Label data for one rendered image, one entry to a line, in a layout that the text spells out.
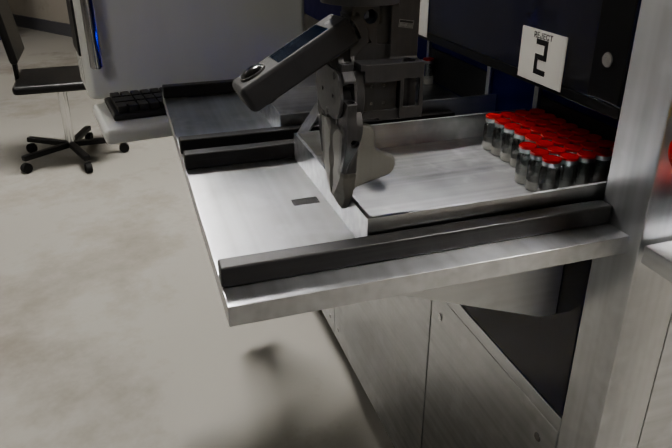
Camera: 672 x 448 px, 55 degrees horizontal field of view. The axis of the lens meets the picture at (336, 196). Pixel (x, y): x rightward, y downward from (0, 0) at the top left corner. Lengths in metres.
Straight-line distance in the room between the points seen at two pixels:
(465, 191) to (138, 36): 0.90
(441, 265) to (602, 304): 0.22
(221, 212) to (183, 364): 1.25
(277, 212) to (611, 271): 0.36
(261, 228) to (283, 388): 1.17
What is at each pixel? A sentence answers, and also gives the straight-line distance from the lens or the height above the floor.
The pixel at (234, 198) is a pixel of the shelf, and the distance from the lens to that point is 0.73.
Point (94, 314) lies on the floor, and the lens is 2.20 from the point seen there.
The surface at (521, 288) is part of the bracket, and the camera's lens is 0.78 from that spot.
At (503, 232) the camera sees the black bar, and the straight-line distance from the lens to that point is 0.64.
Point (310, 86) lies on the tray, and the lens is 1.17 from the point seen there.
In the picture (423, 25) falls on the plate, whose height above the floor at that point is 1.01.
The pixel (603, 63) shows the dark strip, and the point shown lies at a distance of 0.70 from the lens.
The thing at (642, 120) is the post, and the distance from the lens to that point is 0.67.
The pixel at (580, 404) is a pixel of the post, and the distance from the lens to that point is 0.84.
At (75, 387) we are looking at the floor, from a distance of 1.93.
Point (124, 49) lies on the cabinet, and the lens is 1.45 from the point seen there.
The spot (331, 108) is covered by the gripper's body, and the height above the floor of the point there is 1.01.
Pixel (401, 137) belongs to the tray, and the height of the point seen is 0.89.
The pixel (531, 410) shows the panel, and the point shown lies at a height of 0.57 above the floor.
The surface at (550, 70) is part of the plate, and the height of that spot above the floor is 1.01.
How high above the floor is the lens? 1.18
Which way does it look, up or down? 24 degrees down
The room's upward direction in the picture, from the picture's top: straight up
